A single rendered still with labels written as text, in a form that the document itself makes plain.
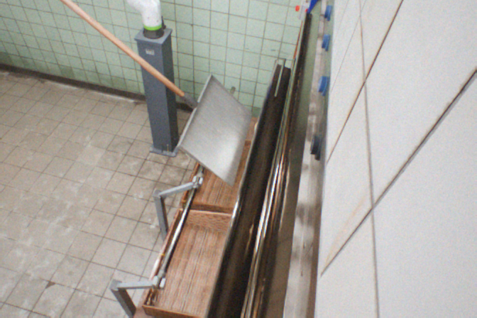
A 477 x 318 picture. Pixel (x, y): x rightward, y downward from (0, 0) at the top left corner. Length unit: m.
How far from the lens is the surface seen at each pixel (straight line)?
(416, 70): 0.24
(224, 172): 1.66
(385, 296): 0.21
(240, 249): 1.13
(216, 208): 1.94
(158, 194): 1.77
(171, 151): 3.14
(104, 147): 3.33
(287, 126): 1.02
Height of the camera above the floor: 2.44
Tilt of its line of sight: 48 degrees down
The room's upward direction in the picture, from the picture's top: 7 degrees clockwise
